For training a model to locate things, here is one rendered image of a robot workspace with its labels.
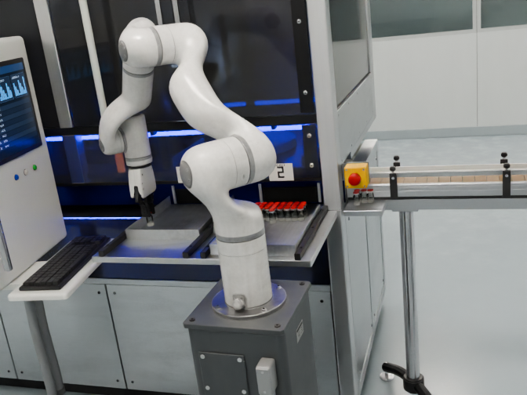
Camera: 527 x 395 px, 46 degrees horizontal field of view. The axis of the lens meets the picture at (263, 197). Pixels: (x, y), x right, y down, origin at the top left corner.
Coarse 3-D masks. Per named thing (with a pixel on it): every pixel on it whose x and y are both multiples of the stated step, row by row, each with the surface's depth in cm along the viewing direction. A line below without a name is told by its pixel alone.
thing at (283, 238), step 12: (312, 216) 196; (264, 228) 200; (276, 228) 199; (288, 228) 198; (300, 228) 197; (276, 240) 189; (288, 240) 188; (300, 240) 182; (216, 252) 184; (276, 252) 178; (288, 252) 177
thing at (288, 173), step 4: (276, 164) 209; (280, 164) 209; (284, 164) 209; (288, 164) 208; (292, 164) 208; (276, 168) 210; (284, 168) 209; (288, 168) 209; (292, 168) 208; (272, 172) 211; (276, 172) 210; (284, 172) 210; (288, 172) 209; (292, 172) 209; (272, 176) 211; (276, 176) 211; (288, 176) 210; (292, 176) 209; (272, 180) 212; (276, 180) 211; (280, 180) 211; (284, 180) 211
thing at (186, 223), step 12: (168, 204) 233; (180, 204) 234; (192, 204) 233; (156, 216) 224; (168, 216) 222; (180, 216) 220; (192, 216) 219; (204, 216) 218; (132, 228) 208; (144, 228) 213; (156, 228) 212; (168, 228) 210; (180, 228) 209; (192, 228) 208; (204, 228) 201
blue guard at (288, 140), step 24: (48, 144) 233; (72, 144) 230; (96, 144) 227; (168, 144) 219; (192, 144) 216; (288, 144) 206; (312, 144) 204; (72, 168) 234; (96, 168) 230; (120, 168) 228; (168, 168) 222; (312, 168) 206
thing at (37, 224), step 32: (0, 64) 200; (0, 96) 199; (32, 96) 219; (0, 128) 198; (32, 128) 217; (0, 160) 197; (32, 160) 217; (0, 192) 197; (32, 192) 216; (32, 224) 214; (32, 256) 213; (0, 288) 195
